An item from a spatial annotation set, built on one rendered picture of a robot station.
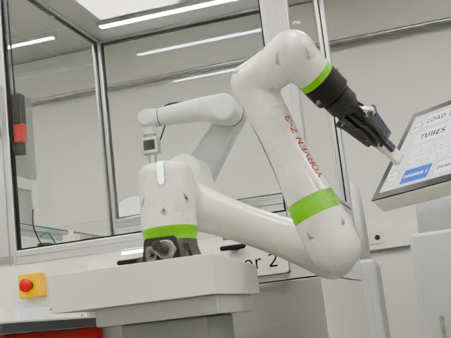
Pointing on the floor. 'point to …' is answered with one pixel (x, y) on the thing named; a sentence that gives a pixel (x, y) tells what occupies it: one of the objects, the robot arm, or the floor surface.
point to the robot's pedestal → (177, 317)
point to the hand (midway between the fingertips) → (390, 151)
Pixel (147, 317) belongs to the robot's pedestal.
